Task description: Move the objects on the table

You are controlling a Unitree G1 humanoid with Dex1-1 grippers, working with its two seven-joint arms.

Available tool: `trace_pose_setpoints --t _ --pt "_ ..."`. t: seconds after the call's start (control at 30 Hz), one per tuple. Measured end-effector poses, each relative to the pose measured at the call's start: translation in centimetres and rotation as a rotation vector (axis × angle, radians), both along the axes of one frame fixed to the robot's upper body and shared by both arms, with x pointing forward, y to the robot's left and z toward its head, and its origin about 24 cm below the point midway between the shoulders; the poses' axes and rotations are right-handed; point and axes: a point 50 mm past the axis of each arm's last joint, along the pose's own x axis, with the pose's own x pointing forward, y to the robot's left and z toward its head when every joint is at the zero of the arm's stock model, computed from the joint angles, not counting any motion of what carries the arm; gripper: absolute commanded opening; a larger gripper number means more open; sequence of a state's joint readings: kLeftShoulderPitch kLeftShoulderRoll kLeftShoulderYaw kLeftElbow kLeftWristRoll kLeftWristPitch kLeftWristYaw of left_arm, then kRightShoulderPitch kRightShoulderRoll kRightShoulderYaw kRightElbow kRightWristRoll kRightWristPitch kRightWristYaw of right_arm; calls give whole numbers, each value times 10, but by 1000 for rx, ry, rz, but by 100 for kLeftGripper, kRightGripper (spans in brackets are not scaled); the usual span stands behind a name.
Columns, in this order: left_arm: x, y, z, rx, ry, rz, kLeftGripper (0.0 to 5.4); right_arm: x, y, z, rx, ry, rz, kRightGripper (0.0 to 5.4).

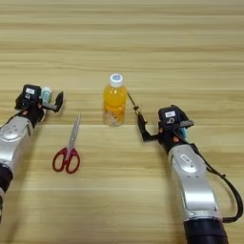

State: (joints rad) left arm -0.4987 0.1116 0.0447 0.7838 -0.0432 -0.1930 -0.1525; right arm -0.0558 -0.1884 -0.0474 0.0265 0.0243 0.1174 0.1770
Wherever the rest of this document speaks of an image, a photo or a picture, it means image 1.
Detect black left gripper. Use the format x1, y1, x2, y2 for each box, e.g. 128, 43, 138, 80
14, 91, 65, 128

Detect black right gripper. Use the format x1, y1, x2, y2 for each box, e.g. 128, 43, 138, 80
136, 108, 194, 155

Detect green white glue stick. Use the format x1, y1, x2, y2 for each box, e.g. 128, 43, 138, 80
41, 86, 54, 105

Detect blue plastic bar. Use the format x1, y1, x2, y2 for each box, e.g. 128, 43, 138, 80
178, 126, 190, 139

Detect red handled scissors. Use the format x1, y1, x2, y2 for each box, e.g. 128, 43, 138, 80
51, 112, 82, 175

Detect orange juice bottle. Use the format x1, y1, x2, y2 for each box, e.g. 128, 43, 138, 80
102, 72, 129, 128

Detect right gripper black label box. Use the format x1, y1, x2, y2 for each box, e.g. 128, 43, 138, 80
157, 105, 182, 128

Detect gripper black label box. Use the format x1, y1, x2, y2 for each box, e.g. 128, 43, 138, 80
22, 84, 43, 103
157, 105, 182, 128

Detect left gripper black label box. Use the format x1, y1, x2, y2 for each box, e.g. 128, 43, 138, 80
22, 84, 43, 103

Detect yellow handled screwdriver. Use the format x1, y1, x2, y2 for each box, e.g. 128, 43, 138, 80
127, 91, 149, 125

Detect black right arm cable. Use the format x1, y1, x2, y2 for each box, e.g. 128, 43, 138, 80
177, 130, 244, 224

